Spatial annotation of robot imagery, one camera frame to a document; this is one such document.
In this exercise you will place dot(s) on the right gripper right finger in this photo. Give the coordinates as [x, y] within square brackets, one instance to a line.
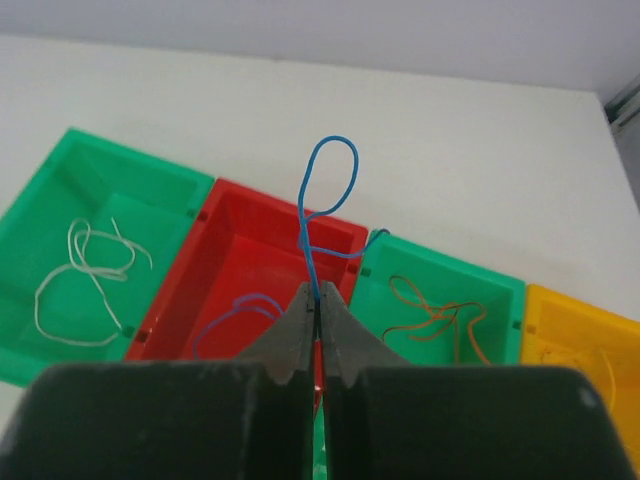
[386, 418]

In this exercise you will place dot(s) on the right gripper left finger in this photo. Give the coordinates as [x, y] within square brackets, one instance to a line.
[250, 417]

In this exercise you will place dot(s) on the right green plastic bin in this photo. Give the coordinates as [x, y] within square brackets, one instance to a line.
[437, 310]

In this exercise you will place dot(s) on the green plastic bin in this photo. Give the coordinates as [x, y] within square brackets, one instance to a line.
[85, 247]
[437, 310]

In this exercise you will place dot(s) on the red plastic bin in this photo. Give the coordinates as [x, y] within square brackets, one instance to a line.
[239, 265]

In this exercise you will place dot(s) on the yellow plastic bin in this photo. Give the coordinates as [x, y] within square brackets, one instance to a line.
[562, 331]

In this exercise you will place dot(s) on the left green plastic bin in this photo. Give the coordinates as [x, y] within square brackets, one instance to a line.
[85, 247]

